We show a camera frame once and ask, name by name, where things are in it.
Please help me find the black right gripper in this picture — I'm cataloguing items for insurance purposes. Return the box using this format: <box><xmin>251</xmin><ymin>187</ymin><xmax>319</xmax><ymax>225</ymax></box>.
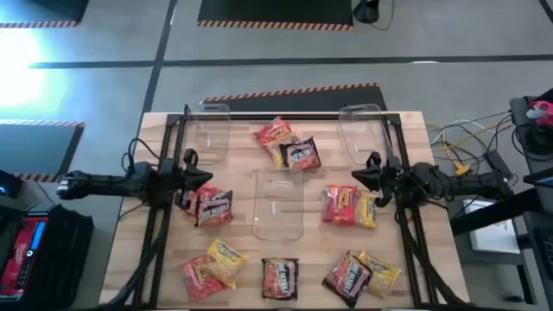
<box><xmin>351</xmin><ymin>149</ymin><xmax>397</xmax><ymax>208</ymax></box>

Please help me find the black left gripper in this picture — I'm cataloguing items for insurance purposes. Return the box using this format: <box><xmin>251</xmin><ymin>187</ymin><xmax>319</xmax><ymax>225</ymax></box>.
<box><xmin>170</xmin><ymin>148</ymin><xmax>214</xmax><ymax>211</ymax></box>

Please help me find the red Maruchan noodle pack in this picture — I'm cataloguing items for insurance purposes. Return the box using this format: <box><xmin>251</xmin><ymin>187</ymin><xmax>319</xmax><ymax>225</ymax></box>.
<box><xmin>321</xmin><ymin>184</ymin><xmax>359</xmax><ymax>226</ymax></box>
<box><xmin>180</xmin><ymin>254</ymin><xmax>226</xmax><ymax>302</ymax></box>
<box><xmin>183</xmin><ymin>183</ymin><xmax>226</xmax><ymax>217</ymax></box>
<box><xmin>252</xmin><ymin>116</ymin><xmax>300</xmax><ymax>150</ymax></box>

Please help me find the clear plastic bin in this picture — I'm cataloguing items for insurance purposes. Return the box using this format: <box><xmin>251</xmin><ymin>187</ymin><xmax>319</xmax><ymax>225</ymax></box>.
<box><xmin>338</xmin><ymin>103</ymin><xmax>390</xmax><ymax>166</ymax></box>
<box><xmin>251</xmin><ymin>167</ymin><xmax>305</xmax><ymax>242</ymax></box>
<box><xmin>184</xmin><ymin>102</ymin><xmax>232</xmax><ymax>165</ymax></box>

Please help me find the black power brick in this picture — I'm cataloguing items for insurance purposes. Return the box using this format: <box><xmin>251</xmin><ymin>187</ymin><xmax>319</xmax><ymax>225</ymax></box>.
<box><xmin>483</xmin><ymin>149</ymin><xmax>514</xmax><ymax>182</ymax></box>

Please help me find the white board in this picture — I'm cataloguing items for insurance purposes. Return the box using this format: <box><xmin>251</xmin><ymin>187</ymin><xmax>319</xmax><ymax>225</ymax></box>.
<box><xmin>464</xmin><ymin>199</ymin><xmax>522</xmax><ymax>255</ymax></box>

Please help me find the black stand base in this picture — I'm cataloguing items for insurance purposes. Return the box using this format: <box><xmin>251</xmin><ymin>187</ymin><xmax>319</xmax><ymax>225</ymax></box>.
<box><xmin>353</xmin><ymin>0</ymin><xmax>381</xmax><ymax>24</ymax></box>

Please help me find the pink object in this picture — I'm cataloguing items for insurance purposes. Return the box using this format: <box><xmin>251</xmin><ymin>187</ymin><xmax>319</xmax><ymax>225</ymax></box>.
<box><xmin>525</xmin><ymin>99</ymin><xmax>553</xmax><ymax>126</ymax></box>

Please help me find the blue-lit black device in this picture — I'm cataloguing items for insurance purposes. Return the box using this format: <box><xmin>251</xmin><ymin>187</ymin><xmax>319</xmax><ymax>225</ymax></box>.
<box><xmin>0</xmin><ymin>169</ymin><xmax>23</xmax><ymax>200</ymax></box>

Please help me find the red black computer tower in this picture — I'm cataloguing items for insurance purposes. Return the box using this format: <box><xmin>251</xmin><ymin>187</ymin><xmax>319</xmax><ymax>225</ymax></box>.
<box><xmin>0</xmin><ymin>202</ymin><xmax>95</xmax><ymax>303</ymax></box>

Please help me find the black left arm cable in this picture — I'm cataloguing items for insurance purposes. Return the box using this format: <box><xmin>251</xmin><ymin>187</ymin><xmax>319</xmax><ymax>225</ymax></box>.
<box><xmin>121</xmin><ymin>136</ymin><xmax>162</xmax><ymax>175</ymax></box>

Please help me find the yellow cable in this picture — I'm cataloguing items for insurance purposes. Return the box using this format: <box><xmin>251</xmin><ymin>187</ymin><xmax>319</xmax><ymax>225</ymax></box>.
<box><xmin>440</xmin><ymin>124</ymin><xmax>513</xmax><ymax>177</ymax></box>

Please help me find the white cable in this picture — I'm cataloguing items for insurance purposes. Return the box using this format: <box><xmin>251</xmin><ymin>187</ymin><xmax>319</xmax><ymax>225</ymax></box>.
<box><xmin>429</xmin><ymin>118</ymin><xmax>489</xmax><ymax>146</ymax></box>

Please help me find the black cable coil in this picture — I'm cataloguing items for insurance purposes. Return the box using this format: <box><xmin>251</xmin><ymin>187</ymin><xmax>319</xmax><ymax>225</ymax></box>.
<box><xmin>512</xmin><ymin>123</ymin><xmax>553</xmax><ymax>157</ymax></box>

